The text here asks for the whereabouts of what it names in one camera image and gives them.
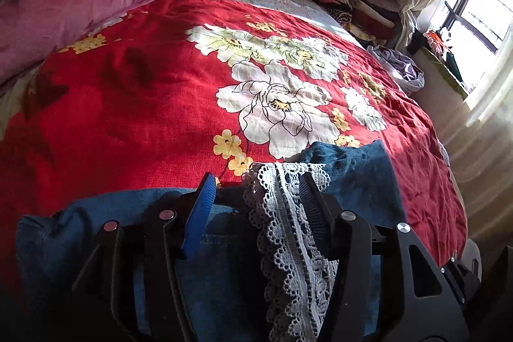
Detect colourful clothes on windowsill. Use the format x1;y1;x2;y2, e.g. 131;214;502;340
413;27;466;86

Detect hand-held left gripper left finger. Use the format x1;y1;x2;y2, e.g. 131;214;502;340
72;171;219;342

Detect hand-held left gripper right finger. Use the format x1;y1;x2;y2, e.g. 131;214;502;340
299;171;469;342

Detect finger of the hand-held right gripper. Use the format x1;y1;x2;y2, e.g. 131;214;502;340
439;256;482;304

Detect white laundry basket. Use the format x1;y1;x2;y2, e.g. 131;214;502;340
366;46;425;94

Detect pile of folded clothes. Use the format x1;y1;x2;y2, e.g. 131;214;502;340
300;0;403;46

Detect red floral bedsheet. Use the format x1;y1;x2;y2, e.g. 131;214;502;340
0;0;467;298

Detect blue pants with lace trim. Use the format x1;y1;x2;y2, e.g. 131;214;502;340
16;141;407;342

